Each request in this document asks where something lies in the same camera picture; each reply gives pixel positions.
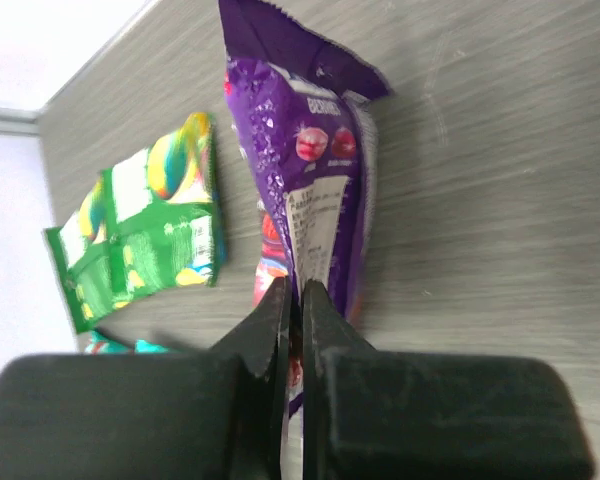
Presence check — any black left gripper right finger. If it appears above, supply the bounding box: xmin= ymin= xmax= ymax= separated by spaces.
xmin=302 ymin=280 xmax=595 ymax=479

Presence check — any green snack packet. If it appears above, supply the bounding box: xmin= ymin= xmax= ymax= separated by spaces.
xmin=44 ymin=180 xmax=130 ymax=334
xmin=102 ymin=112 xmax=224 ymax=304

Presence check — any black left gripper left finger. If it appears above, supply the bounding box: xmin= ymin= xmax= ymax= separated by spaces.
xmin=0 ymin=277 xmax=291 ymax=479

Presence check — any purple snack packet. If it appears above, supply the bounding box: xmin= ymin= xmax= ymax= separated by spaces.
xmin=217 ymin=0 xmax=394 ymax=421

